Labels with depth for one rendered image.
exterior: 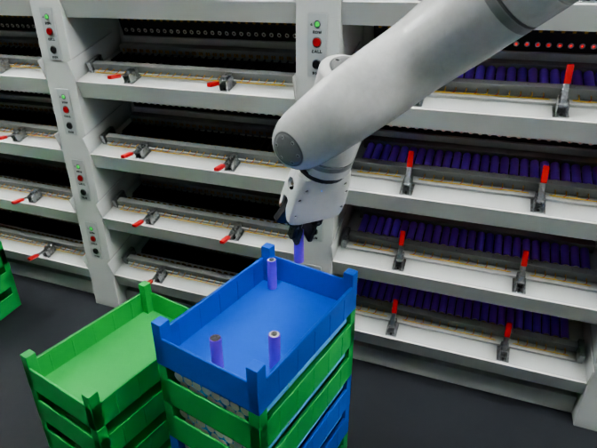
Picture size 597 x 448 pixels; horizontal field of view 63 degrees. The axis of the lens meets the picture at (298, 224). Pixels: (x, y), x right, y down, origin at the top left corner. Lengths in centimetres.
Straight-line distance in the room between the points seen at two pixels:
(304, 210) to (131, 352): 53
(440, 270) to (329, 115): 71
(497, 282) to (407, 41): 75
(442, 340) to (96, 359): 80
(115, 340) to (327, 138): 75
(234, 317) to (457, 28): 60
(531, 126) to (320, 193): 47
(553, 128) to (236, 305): 67
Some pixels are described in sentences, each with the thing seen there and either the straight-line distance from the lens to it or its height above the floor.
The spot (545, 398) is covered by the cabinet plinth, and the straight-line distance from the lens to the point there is 141.
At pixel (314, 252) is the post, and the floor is 34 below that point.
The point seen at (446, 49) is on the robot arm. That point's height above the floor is 88.
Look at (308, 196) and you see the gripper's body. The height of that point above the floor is 65.
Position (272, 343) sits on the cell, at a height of 46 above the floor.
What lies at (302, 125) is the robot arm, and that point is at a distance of 57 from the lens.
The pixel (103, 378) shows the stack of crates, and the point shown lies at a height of 24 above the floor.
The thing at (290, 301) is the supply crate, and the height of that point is 40.
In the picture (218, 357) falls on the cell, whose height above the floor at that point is 44.
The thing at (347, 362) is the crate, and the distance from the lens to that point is 98.
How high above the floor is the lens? 94
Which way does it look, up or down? 26 degrees down
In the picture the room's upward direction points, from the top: straight up
